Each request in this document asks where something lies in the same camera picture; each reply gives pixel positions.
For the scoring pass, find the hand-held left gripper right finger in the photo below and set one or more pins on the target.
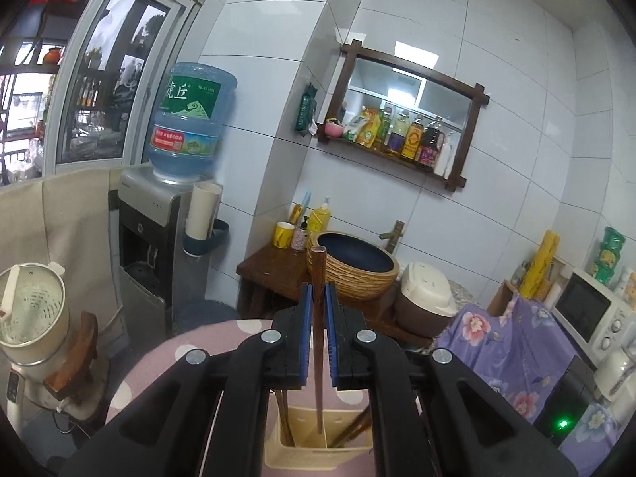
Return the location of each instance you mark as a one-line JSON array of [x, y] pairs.
[[331, 338]]

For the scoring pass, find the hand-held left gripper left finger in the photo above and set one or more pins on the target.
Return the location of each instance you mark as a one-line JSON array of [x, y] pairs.
[[307, 338]]

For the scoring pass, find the brown wooden chopstick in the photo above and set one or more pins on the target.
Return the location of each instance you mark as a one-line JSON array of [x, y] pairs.
[[318, 268], [288, 422], [358, 436]]

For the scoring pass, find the dark wooden chopstick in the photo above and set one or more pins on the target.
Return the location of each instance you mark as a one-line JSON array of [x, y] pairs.
[[279, 407]]

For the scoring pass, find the cream plastic utensil holder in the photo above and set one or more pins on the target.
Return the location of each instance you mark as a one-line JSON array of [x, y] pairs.
[[318, 457]]

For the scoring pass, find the woven wash basin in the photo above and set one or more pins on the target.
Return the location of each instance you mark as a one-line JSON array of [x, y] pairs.
[[367, 278]]

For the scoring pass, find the dark wooden counter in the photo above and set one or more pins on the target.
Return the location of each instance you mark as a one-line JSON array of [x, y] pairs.
[[271, 273]]

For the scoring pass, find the dark chopstick with gold tip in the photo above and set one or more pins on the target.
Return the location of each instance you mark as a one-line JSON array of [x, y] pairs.
[[355, 422]]

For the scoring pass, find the pink patterned cup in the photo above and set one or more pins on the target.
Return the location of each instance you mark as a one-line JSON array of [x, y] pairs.
[[300, 239]]

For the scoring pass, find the brown and white rice cooker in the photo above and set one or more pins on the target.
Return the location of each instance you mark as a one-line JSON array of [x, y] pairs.
[[425, 303]]

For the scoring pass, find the yellow cup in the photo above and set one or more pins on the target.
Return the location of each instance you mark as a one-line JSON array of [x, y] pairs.
[[284, 234]]

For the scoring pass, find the bronze faucet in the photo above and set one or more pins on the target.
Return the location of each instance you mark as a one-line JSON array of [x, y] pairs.
[[395, 236]]

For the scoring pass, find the yellow dish soap bottle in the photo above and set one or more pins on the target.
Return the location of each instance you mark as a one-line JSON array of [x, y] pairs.
[[320, 216]]

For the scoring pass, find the blue toothbrush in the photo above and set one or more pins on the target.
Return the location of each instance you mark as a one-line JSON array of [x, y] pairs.
[[304, 203]]

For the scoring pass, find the blue cup holder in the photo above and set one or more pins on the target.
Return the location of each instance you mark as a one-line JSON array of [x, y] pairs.
[[213, 241]]

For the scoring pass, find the pink polka dot tablecloth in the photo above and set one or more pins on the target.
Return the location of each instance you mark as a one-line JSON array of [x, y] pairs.
[[149, 372]]

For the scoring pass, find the cream cup dispenser tube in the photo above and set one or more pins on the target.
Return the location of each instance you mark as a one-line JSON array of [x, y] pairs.
[[203, 208]]

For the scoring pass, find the purple floral cloth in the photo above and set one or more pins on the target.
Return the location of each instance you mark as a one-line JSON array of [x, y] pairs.
[[502, 357]]

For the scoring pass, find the small wooden box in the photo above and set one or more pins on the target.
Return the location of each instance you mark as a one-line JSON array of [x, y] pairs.
[[502, 298]]

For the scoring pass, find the grey water dispenser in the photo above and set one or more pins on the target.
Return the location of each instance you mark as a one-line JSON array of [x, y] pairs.
[[149, 238]]

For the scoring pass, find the small pink bowl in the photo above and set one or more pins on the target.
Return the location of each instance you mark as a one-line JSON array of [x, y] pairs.
[[334, 128]]

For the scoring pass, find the row of condiment bottles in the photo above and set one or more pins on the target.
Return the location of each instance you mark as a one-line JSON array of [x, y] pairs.
[[412, 139]]

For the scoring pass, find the tall yellow package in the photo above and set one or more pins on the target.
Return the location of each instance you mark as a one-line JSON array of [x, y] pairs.
[[541, 263]]

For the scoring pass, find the dark wooden chair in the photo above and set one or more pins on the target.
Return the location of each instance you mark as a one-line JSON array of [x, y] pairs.
[[79, 357]]

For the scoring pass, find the green hanging packet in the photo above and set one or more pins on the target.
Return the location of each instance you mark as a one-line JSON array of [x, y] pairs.
[[305, 109]]

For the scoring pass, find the blue water bottle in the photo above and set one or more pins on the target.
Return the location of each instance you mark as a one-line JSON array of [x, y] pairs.
[[191, 124]]

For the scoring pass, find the black device with green light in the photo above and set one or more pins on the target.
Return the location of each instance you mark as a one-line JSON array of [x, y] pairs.
[[566, 407]]

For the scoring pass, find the white microwave oven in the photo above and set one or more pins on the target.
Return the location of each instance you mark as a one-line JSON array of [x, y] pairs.
[[586, 308]]

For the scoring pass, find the beige cloth cover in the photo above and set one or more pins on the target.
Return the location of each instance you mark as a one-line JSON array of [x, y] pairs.
[[64, 218]]

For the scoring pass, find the cream electric pot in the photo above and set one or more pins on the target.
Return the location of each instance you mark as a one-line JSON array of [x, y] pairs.
[[35, 313]]

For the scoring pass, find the white electric kettle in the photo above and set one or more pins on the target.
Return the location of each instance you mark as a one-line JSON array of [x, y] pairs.
[[616, 377]]

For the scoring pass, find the stack of green noodle cups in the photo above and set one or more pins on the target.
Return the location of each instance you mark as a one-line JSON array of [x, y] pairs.
[[610, 256]]

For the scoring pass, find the white floor appliance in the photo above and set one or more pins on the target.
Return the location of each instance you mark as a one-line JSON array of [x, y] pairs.
[[17, 397]]

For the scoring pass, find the sliding glass window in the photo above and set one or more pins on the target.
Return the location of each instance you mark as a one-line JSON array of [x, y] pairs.
[[99, 84]]

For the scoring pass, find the wooden framed wall shelf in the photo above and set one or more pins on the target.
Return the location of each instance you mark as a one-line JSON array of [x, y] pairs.
[[462, 124]]

